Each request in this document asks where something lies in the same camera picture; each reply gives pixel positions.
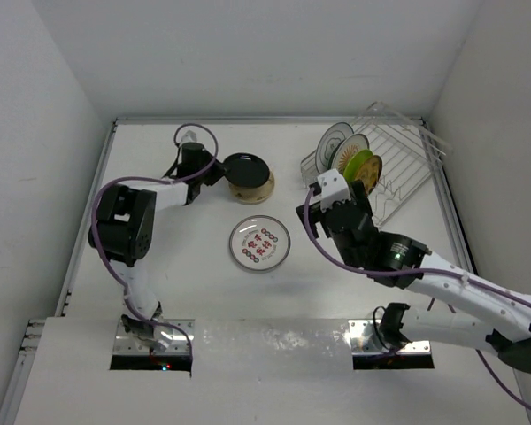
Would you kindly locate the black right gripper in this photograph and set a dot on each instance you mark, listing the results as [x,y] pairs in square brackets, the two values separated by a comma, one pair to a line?
[358,197]

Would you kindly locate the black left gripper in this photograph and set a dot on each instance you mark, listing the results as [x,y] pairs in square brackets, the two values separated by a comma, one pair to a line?
[218,173]

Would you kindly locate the black glossy plate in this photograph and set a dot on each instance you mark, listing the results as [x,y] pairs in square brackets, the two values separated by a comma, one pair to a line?
[246,170]

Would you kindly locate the lime green plate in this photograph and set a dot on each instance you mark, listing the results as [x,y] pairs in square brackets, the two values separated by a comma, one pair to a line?
[355,163]

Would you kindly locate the dark brown patterned plate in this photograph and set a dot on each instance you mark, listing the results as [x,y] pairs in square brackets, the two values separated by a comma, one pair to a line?
[369,173]

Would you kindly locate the small beige patterned plate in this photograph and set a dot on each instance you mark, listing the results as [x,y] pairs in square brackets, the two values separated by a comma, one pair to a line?
[253,196]

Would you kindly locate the white plate red characters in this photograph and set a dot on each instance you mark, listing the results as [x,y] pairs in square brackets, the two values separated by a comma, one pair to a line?
[259,243]

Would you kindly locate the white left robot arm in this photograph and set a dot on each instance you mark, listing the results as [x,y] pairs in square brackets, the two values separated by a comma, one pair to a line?
[122,228]

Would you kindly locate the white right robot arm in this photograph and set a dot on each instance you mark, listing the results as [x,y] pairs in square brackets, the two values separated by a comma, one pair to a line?
[486,317]

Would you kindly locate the white plate orange sunburst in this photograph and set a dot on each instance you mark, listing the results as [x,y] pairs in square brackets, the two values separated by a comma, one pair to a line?
[347,150]

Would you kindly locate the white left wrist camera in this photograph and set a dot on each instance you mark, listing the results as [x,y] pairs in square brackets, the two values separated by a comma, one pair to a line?
[188,137]

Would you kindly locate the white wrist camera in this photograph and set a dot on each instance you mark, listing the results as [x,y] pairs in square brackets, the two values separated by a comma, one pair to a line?
[331,187]
[188,137]

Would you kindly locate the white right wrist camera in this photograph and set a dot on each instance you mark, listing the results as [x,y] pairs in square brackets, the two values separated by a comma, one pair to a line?
[331,187]

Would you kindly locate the metal wire dish rack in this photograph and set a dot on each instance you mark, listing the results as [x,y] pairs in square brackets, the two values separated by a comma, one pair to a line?
[410,155]

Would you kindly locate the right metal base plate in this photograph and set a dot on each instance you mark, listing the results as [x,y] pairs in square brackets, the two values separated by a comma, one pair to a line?
[364,342]

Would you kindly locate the metal base plate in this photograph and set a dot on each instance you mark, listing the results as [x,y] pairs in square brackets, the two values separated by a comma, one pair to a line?
[134,337]
[364,342]

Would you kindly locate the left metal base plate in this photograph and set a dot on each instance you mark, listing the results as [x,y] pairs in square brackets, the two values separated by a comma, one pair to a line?
[134,337]

